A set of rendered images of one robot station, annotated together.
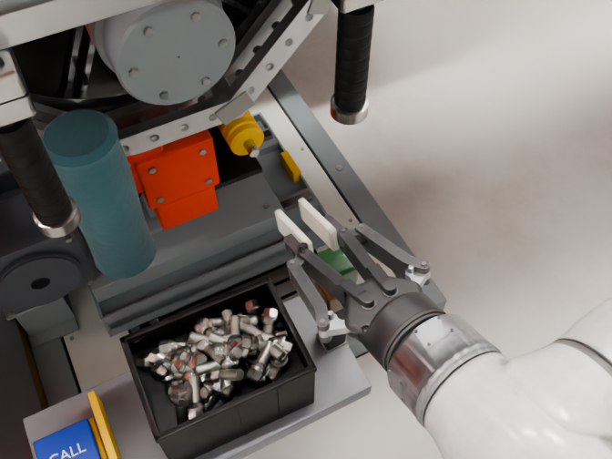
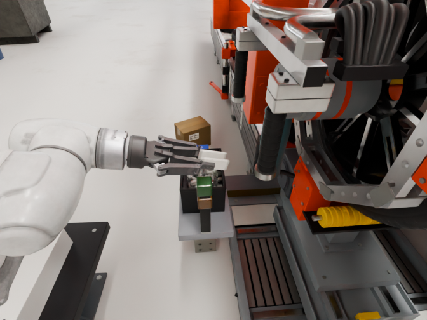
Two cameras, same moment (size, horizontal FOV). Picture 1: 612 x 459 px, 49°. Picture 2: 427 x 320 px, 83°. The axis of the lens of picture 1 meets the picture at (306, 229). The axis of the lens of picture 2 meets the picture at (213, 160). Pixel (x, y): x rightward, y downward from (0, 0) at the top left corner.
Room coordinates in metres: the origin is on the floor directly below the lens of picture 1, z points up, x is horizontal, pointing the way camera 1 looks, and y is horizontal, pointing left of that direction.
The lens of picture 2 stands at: (0.60, -0.43, 1.09)
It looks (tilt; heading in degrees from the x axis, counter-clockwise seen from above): 40 degrees down; 113
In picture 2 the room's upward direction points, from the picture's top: straight up
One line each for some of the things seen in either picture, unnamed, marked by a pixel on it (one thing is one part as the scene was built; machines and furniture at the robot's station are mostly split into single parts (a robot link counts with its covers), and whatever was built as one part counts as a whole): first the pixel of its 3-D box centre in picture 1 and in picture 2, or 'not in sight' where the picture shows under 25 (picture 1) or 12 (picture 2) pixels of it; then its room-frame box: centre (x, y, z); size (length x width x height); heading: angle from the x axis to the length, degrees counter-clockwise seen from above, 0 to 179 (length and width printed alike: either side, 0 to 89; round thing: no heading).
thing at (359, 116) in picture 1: (352, 58); (270, 143); (0.56, -0.05, 0.83); 0.04 x 0.04 x 0.16
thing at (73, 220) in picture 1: (34, 171); (240, 75); (0.40, 0.25, 0.83); 0.04 x 0.04 x 0.16
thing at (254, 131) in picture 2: not in sight; (231, 71); (-0.11, 1.73, 0.28); 2.47 x 0.09 x 0.22; 117
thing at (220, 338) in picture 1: (220, 370); (203, 178); (0.34, 0.11, 0.51); 0.20 x 0.14 x 0.13; 116
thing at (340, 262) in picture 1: (336, 268); (204, 186); (0.41, -0.04, 0.64); 0.04 x 0.04 x 0.04; 27
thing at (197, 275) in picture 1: (191, 214); (332, 254); (0.86, 0.25, 0.13); 0.50 x 0.36 x 0.10; 117
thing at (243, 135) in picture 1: (218, 95); (361, 214); (0.83, 0.15, 0.51); 0.29 x 0.06 x 0.06; 27
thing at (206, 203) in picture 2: (335, 290); (204, 199); (0.41, -0.04, 0.59); 0.04 x 0.04 x 0.04; 27
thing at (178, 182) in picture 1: (166, 154); (321, 192); (0.72, 0.23, 0.48); 0.16 x 0.12 x 0.17; 27
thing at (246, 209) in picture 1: (157, 164); (342, 218); (0.84, 0.29, 0.32); 0.40 x 0.30 x 0.28; 117
